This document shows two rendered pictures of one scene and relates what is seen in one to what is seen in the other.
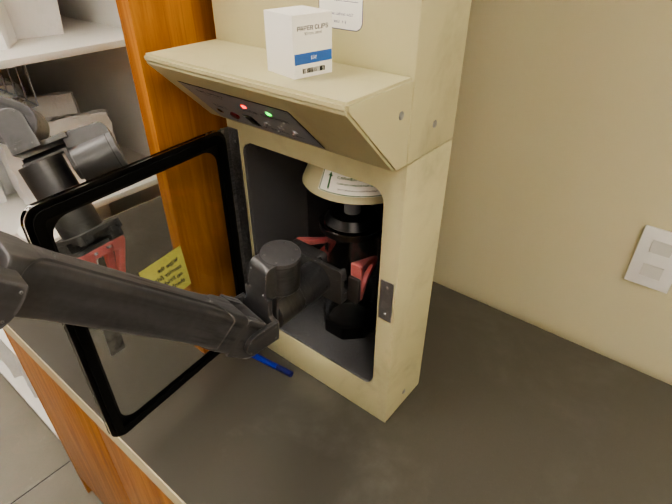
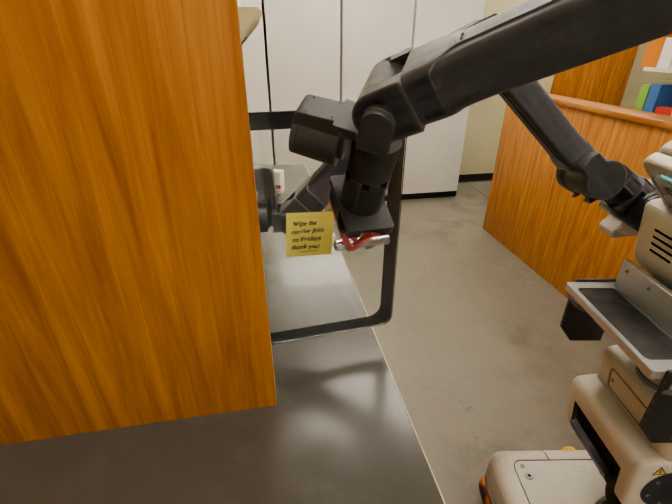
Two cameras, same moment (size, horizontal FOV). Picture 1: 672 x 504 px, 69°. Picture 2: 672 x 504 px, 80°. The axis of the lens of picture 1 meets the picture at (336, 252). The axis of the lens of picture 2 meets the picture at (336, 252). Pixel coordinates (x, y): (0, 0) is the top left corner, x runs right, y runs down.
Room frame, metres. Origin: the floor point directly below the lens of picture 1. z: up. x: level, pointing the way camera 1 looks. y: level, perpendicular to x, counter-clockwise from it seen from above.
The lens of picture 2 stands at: (1.00, 0.66, 1.48)
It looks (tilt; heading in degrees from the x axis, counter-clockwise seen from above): 28 degrees down; 221
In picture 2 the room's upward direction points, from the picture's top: straight up
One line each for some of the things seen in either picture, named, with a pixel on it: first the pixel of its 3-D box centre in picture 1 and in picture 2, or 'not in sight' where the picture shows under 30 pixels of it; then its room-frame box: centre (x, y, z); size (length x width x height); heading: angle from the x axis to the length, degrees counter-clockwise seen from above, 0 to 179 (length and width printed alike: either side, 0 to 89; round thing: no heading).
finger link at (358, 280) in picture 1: (352, 269); not in sight; (0.64, -0.03, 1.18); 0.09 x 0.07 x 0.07; 141
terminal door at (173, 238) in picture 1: (166, 285); (311, 239); (0.58, 0.25, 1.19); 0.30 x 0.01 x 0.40; 146
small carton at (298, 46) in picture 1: (298, 41); not in sight; (0.55, 0.04, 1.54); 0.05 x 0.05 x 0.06; 40
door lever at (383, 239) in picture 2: not in sight; (360, 237); (0.54, 0.32, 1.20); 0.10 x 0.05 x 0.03; 146
